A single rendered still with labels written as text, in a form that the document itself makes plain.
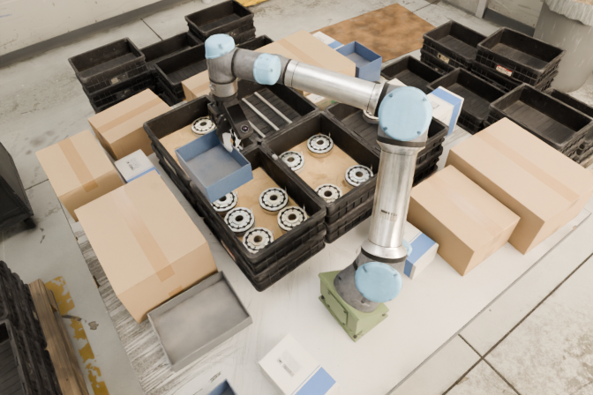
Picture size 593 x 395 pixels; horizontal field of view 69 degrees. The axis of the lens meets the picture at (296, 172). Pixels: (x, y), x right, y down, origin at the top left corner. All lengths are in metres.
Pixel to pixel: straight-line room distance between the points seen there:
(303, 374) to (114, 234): 0.73
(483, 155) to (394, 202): 0.69
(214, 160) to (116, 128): 0.69
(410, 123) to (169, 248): 0.83
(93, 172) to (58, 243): 1.10
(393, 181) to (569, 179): 0.82
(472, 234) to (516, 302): 0.99
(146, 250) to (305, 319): 0.55
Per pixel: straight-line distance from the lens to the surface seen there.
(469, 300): 1.56
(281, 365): 1.32
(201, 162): 1.40
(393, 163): 1.04
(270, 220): 1.50
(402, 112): 1.00
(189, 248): 1.41
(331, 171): 1.64
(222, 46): 1.13
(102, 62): 3.19
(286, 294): 1.50
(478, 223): 1.53
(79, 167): 1.87
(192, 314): 1.52
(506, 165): 1.69
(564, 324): 2.49
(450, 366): 2.22
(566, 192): 1.68
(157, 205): 1.55
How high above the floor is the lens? 2.04
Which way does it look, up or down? 48 degrees down
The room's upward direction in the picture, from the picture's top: 4 degrees counter-clockwise
